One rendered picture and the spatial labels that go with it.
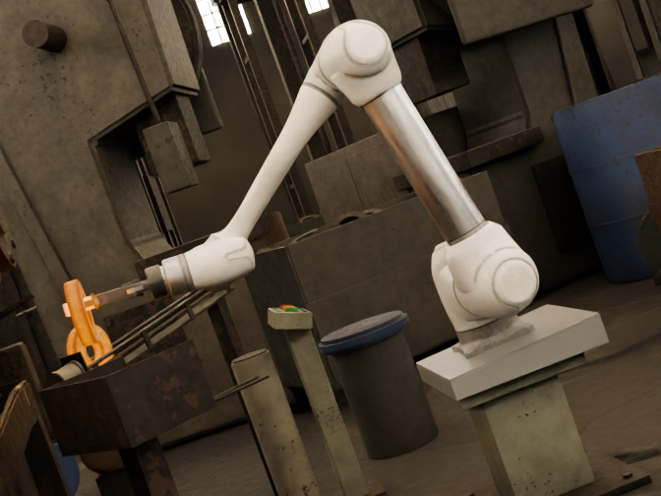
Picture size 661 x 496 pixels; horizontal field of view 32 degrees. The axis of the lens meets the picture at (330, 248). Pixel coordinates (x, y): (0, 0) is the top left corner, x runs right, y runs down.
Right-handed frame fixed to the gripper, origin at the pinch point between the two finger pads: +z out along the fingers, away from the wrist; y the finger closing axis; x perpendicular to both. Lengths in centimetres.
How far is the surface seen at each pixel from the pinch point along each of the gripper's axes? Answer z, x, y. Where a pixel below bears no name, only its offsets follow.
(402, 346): -87, -48, 107
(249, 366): -35, -33, 65
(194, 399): -20, -22, -50
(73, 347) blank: 8.7, -11.5, 44.4
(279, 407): -40, -48, 66
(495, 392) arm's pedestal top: -85, -48, -8
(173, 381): -17, -17, -52
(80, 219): 12, 30, 277
